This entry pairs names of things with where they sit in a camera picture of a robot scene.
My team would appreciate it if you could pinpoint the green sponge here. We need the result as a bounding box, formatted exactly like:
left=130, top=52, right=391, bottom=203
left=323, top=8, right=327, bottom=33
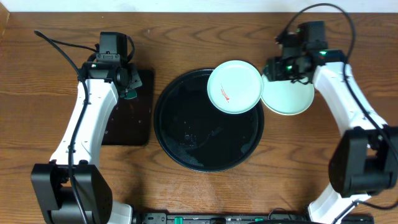
left=121, top=90, right=137, bottom=100

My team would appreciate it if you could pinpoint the light green plate with stain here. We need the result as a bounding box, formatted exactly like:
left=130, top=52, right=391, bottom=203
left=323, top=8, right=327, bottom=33
left=206, top=60, right=264, bottom=114

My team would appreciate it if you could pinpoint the yellow plate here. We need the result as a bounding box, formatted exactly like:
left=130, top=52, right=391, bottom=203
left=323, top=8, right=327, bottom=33
left=261, top=100, right=312, bottom=116

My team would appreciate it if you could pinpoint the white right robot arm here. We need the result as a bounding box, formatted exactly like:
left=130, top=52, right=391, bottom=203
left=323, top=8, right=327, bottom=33
left=262, top=30, right=397, bottom=223

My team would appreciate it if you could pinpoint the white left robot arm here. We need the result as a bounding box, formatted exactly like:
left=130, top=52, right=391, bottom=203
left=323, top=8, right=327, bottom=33
left=30, top=52, right=134, bottom=223

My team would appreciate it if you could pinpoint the rectangular black tray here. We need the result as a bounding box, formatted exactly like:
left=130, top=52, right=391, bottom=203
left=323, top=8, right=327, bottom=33
left=102, top=70, right=154, bottom=146

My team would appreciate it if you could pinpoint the round black tray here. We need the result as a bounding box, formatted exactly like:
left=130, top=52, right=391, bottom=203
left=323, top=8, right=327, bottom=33
left=154, top=68, right=264, bottom=172

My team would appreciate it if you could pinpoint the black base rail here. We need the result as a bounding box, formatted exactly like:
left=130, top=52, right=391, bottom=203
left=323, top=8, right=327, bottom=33
left=132, top=211, right=311, bottom=224

